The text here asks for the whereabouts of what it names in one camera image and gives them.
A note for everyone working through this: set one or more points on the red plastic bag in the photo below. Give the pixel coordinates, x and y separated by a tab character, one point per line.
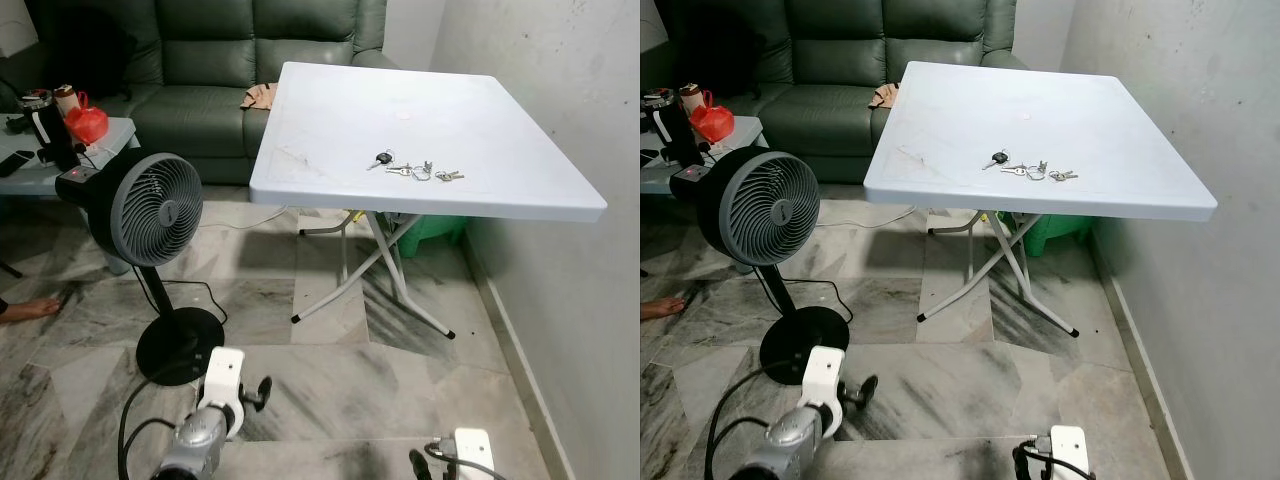
716	122
87	124

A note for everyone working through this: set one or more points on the key bunch with black fob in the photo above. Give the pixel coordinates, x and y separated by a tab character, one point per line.
382	158
998	158

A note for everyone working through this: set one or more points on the brown cup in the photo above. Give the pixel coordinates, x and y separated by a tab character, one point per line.
690	97
66	97

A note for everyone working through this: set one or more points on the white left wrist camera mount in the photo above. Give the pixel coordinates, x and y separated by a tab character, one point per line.
824	375
222	375

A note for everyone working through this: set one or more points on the black grey standing fan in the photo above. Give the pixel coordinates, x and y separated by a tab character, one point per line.
770	208
150	210

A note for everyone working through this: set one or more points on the black phone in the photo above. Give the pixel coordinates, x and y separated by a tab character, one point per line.
648	155
14	162

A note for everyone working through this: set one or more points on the green leather sofa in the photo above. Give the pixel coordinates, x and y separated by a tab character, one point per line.
205	60
830	60

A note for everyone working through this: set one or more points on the person's bare foot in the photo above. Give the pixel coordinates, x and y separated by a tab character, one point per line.
662	307
28	310

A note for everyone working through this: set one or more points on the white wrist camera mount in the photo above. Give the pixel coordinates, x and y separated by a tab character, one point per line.
824	375
1071	450
222	375
476	450

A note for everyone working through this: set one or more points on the green plastic bin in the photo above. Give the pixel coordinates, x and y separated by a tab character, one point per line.
1062	230
435	232

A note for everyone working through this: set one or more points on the white folding table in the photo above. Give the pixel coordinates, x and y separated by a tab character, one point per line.
430	110
1040	110

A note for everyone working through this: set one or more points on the beige cloth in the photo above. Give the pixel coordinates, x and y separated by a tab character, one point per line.
260	98
884	97

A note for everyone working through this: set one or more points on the black thermos jug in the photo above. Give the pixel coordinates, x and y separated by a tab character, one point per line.
675	128
47	128

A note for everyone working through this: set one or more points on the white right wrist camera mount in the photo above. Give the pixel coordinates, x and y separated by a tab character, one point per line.
476	450
1071	450

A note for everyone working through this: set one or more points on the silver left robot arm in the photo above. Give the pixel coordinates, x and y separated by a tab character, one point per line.
195	440
785	445

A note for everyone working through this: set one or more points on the grey side table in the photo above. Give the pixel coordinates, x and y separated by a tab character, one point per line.
110	135
745	130

